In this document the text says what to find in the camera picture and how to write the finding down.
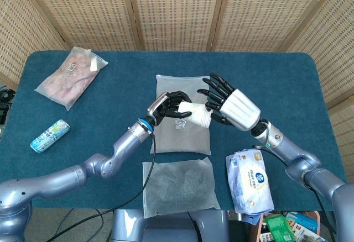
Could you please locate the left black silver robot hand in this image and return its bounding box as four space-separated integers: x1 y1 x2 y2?
145 90 193 124

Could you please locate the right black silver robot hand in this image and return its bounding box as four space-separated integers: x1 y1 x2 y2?
196 72 262 131

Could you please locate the frosted bag of grey fabric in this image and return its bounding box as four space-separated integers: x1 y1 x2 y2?
150 74 212 156

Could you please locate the blue felt table mat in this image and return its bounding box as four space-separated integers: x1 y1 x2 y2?
0 50 333 212

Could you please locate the white blue tissue pack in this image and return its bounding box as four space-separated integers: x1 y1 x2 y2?
225 148 275 215

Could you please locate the frosted bag of dark fabric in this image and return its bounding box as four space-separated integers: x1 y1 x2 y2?
142 156 221 220

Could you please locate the clear bag of pink clothing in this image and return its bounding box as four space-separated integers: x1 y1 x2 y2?
34 46 109 112

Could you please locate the woven bamboo screen panel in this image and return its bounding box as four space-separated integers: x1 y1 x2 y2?
19 0 145 51
286 0 354 151
0 0 70 91
126 0 229 52
211 0 337 52

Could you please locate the blue green drink can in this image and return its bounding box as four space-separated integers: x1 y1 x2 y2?
29 119 71 154

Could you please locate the brown storage basket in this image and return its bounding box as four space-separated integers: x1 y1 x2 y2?
253 211 322 242

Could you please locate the silver blue robot torso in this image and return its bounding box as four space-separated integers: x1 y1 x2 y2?
110 209 231 242

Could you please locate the green snack packet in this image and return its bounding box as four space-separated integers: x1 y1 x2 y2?
264 215 296 242

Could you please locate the blue printed snack box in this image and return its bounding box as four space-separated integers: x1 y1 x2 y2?
284 212 319 239

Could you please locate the black equipment beside table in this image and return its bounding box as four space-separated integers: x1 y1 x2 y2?
0 82 15 125

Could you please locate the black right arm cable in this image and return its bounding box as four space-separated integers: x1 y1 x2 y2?
251 144 337 242

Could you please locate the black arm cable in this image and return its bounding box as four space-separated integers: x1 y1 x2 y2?
251 144 337 242
45 131 157 242

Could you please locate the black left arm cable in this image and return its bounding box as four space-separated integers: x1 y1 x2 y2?
45 131 157 242

